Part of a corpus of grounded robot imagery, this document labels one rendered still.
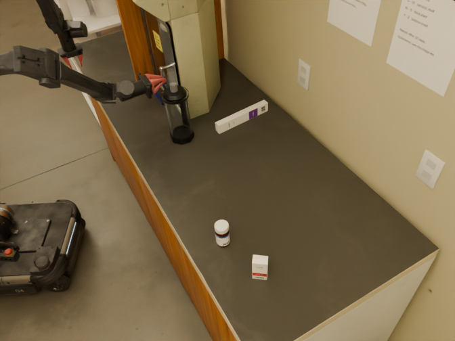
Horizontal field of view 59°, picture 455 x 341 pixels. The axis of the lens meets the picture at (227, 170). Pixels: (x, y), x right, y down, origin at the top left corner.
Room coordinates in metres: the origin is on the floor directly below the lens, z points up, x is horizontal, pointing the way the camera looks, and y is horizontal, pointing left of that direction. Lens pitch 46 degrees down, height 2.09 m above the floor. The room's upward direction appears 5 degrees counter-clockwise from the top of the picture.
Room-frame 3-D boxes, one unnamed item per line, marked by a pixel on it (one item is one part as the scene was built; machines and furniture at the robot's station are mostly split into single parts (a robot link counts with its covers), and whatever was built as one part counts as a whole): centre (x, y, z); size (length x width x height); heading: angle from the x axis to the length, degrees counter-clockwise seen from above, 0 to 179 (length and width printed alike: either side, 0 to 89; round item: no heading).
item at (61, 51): (1.70, 0.66, 1.21); 0.10 x 0.07 x 0.07; 116
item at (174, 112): (1.33, 0.18, 1.06); 0.11 x 0.11 x 0.21
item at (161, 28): (1.58, 0.24, 1.19); 0.30 x 0.01 x 0.40; 26
